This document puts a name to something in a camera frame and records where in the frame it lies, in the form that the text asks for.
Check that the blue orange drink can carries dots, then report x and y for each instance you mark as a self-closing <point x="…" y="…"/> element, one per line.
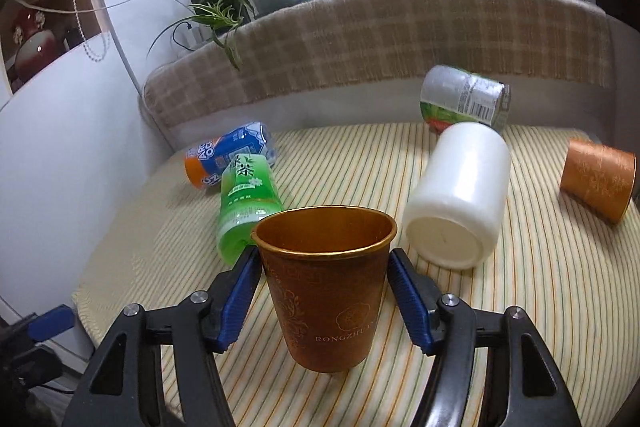
<point x="205" y="163"/>

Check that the lying copper paper cup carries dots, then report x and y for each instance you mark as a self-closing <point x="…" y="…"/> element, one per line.
<point x="600" y="177"/>

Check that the plaid beige windowsill cloth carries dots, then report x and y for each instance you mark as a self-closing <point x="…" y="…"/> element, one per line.
<point x="323" y="44"/>

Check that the red white vase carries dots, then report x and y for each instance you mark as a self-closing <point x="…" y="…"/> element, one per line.
<point x="36" y="45"/>

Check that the green tea bottle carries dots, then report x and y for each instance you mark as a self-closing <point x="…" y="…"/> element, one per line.
<point x="248" y="195"/>

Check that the white plastic cup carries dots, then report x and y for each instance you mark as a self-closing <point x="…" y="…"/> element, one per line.
<point x="453" y="216"/>

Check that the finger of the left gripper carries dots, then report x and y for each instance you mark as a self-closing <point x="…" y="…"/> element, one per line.
<point x="50" y="324"/>

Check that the copper paper cup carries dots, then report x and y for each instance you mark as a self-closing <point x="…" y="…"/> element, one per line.
<point x="600" y="177"/>
<point x="326" y="268"/>

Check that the white green label jar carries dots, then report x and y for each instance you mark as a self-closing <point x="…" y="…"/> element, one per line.
<point x="450" y="95"/>

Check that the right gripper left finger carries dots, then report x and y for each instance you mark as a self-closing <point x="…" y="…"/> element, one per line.
<point x="123" y="383"/>

